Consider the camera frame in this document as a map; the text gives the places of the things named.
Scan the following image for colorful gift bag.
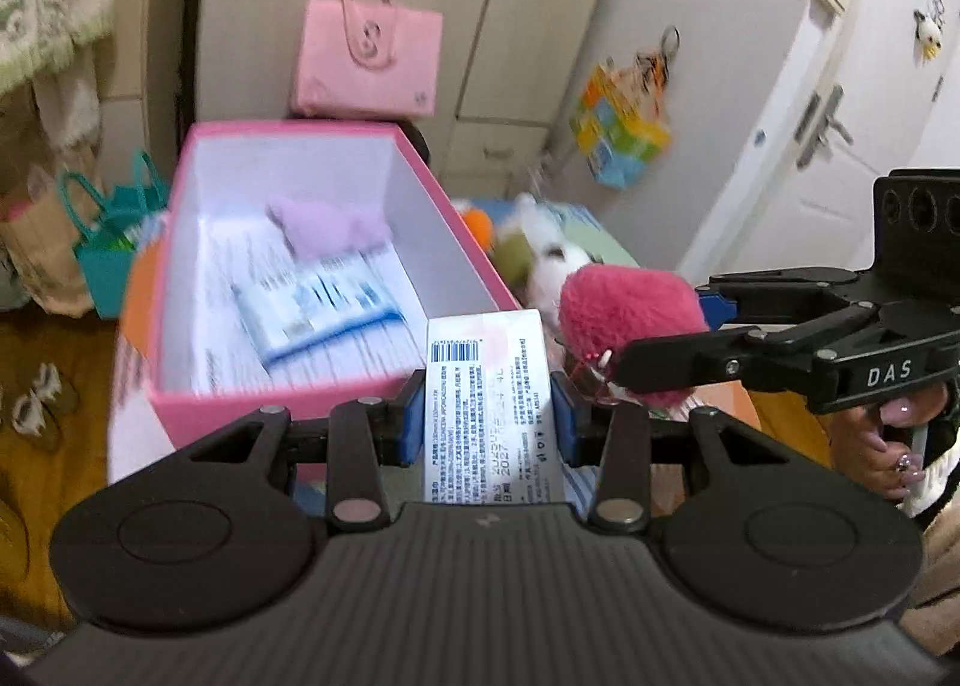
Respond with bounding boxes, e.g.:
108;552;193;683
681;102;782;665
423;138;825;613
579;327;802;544
568;26;680;191

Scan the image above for teal plastic bag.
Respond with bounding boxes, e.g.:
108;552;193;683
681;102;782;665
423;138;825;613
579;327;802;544
60;150;170;320

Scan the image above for grey shoe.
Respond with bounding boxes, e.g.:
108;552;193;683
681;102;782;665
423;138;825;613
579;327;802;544
0;386;61;451
26;360;80;417

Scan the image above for small white wipes pack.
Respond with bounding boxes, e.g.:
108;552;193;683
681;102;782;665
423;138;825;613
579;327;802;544
424;309;567;507

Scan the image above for white brown patched plush toy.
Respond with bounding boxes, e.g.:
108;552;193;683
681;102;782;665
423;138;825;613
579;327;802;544
525;240;601;312

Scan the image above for small plush door charm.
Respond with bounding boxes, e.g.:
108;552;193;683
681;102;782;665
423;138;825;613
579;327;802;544
911;0;946;61

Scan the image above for brown kraft paper bag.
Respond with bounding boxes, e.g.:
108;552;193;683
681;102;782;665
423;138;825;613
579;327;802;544
0;165;95;316

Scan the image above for orange makeup sponge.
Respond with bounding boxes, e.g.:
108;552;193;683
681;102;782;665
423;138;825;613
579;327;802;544
459;202;496;248

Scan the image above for person's right hand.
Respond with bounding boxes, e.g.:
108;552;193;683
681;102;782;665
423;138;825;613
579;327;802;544
832;384;950;500

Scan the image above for pink cardboard box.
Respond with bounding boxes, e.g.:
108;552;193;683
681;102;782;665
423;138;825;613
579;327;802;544
109;118;522;485

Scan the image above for pink tote bag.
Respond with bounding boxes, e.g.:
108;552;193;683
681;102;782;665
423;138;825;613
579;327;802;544
289;0;443;119

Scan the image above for red plush toy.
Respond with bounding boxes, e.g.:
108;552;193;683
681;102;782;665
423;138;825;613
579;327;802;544
559;264;710;410

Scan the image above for purple plush toy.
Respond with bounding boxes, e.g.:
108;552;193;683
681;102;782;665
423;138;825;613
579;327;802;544
266;195;395;260

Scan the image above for large blue white wipes pack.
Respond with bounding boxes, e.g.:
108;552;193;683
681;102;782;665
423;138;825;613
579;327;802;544
232;255;410;365

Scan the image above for white fluffy pajama pants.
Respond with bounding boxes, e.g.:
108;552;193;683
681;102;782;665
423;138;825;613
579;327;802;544
30;49;106;148

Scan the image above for printed paper sheet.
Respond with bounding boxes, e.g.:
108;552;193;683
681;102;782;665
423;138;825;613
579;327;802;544
187;213;432;395

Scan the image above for green makeup sponge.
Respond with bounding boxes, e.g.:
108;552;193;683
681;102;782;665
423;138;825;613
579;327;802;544
491;232;533;282

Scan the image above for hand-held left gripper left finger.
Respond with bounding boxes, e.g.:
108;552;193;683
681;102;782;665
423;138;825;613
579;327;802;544
172;367;430;535

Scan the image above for beige wooden wardrobe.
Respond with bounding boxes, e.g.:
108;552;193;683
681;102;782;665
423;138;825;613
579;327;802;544
112;0;627;196

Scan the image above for silver door handle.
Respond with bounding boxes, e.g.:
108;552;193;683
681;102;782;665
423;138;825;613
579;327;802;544
795;86;856;170

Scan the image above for white door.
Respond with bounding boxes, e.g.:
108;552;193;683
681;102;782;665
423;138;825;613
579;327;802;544
679;0;960;282

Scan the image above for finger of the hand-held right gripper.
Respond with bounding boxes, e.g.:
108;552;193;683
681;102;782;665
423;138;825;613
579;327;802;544
613;303;886;389
696;268;872;325

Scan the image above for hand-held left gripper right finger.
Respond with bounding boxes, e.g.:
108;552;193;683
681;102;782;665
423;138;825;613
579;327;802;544
549;371;807;535

